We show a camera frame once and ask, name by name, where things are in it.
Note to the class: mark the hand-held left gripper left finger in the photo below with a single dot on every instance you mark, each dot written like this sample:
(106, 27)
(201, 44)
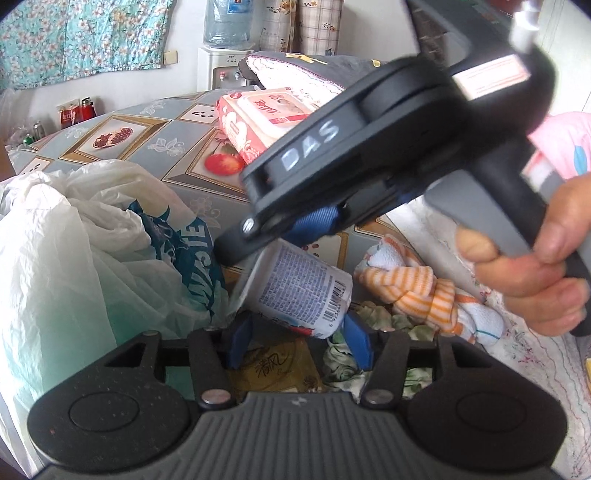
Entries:
(240, 339)

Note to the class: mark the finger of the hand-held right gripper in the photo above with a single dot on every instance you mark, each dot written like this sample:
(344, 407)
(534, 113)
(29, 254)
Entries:
(369, 207)
(314, 224)

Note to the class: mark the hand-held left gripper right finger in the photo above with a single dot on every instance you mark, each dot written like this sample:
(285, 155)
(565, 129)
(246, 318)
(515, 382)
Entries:
(358, 341)

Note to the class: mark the gold tissue packet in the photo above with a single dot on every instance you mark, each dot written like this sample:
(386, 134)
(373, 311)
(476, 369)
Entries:
(277, 369)

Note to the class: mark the white yogurt cup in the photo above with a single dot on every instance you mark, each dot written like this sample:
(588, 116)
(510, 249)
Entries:
(300, 281)

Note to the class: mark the orange striped cloth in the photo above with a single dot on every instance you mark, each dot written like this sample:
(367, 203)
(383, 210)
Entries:
(415, 286)

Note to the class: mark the person's right hand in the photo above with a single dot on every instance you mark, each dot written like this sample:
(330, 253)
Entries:
(521, 277)

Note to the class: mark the grey patterned quilt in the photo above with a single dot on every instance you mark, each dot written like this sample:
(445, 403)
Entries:
(323, 62)

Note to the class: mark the red wet wipes pack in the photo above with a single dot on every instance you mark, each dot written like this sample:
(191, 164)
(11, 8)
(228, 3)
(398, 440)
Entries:
(249, 124)

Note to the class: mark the plaid rolled mat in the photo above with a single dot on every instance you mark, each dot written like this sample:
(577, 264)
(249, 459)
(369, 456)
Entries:
(321, 25)

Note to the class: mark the pink printed cloth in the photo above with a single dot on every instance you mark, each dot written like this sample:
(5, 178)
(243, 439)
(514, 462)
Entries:
(563, 138)

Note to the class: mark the floral rolled mat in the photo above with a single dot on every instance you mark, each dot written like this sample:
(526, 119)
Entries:
(277, 25)

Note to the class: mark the white embroidered blanket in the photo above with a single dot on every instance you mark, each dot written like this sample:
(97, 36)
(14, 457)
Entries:
(531, 369)

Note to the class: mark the white plastic bag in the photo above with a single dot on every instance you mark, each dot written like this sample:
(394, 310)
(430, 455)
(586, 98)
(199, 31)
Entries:
(69, 254)

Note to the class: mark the blue water jug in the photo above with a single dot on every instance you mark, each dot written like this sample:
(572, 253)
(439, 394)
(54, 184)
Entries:
(226, 23)

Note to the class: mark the red can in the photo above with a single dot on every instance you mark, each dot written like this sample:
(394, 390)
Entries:
(87, 108)

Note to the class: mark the red drink carton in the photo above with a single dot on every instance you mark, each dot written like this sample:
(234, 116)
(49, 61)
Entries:
(69, 117)

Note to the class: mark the clear plastic bag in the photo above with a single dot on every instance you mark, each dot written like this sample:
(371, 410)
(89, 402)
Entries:
(14, 120)

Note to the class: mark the beige wall socket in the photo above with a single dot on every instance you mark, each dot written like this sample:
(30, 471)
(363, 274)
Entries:
(170, 57)

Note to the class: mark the teal floral wall cloth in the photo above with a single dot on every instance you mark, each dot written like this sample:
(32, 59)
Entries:
(83, 37)

